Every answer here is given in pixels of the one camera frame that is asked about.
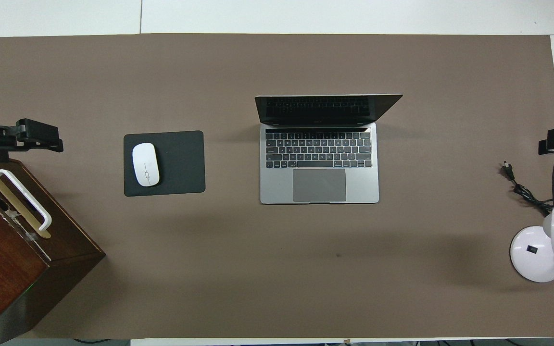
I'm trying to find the dark brown wooden box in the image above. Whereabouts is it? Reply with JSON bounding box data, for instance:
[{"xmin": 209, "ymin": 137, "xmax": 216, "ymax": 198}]
[{"xmin": 0, "ymin": 159, "xmax": 106, "ymax": 345}]

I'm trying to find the black mouse pad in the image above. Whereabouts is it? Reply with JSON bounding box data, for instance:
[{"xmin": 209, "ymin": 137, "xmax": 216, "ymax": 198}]
[{"xmin": 123, "ymin": 130, "xmax": 206, "ymax": 197}]

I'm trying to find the black lamp power cable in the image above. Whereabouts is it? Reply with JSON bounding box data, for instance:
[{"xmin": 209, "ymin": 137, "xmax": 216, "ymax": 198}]
[{"xmin": 501, "ymin": 162, "xmax": 554, "ymax": 215}]

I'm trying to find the white computer mouse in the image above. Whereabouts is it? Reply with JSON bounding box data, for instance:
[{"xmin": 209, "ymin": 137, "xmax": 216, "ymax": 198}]
[{"xmin": 132, "ymin": 142, "xmax": 161, "ymax": 187}]

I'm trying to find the white desk lamp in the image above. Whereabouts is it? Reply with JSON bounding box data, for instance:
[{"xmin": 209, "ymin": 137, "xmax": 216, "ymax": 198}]
[{"xmin": 510, "ymin": 198, "xmax": 554, "ymax": 283}]

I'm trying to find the white box handle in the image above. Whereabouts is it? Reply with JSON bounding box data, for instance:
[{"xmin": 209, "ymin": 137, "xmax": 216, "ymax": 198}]
[{"xmin": 0, "ymin": 169, "xmax": 52, "ymax": 232}]

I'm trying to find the grey aluminium laptop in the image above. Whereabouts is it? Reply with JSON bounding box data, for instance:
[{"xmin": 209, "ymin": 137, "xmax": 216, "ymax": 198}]
[{"xmin": 255, "ymin": 94, "xmax": 403, "ymax": 205}]

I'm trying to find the brown table mat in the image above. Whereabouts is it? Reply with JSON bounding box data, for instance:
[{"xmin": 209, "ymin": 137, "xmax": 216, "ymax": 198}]
[{"xmin": 0, "ymin": 34, "xmax": 554, "ymax": 339}]

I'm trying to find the gold handle plate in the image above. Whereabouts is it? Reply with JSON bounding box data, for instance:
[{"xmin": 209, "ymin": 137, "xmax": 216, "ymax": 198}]
[{"xmin": 0, "ymin": 169, "xmax": 51, "ymax": 239}]

